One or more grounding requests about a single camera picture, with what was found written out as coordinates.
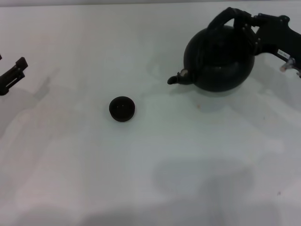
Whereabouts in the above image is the black round teapot with handle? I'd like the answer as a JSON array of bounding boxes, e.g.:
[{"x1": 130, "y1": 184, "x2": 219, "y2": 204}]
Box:
[{"x1": 167, "y1": 7, "x2": 256, "y2": 93}]

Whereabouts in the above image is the small dark brown teacup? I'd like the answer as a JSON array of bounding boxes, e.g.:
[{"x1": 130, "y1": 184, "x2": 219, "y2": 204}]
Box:
[{"x1": 109, "y1": 96, "x2": 137, "y2": 123}]

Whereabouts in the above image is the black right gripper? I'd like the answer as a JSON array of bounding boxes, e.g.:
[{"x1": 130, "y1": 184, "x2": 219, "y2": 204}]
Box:
[{"x1": 233, "y1": 11, "x2": 301, "y2": 71}]

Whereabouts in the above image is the black cable with silver plug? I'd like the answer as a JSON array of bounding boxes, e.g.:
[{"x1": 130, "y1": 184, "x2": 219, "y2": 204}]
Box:
[{"x1": 279, "y1": 57, "x2": 301, "y2": 79}]

